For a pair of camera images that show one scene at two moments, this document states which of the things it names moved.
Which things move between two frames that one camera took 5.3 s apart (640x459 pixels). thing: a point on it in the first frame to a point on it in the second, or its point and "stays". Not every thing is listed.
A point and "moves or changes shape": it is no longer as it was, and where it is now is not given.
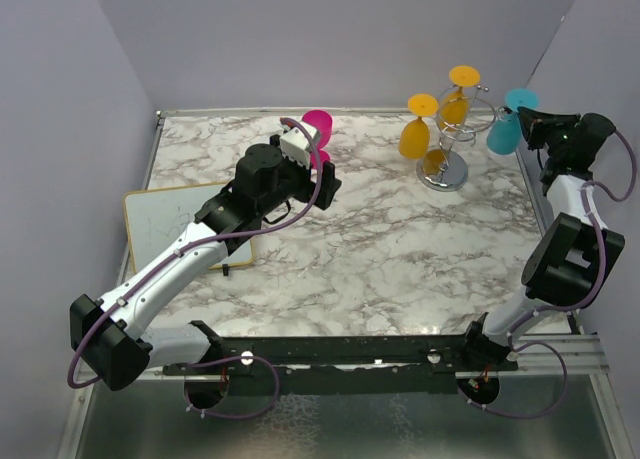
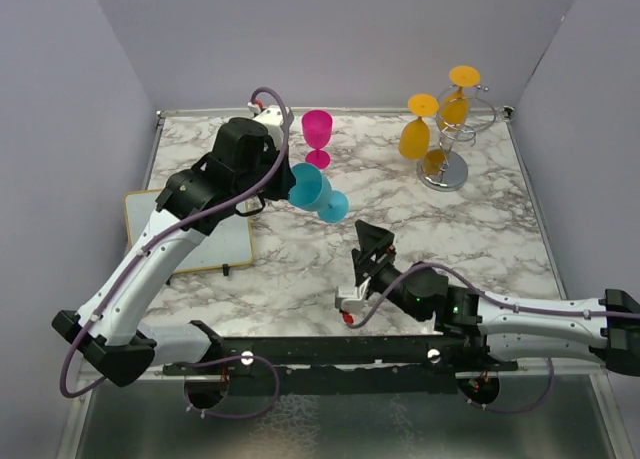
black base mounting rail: [352, 365] stays
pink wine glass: [322, 122] stays
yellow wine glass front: [414, 136] stays
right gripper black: [536, 125] to [373, 240]
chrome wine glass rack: [461, 113] stays
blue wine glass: [505, 133] moves or changes shape
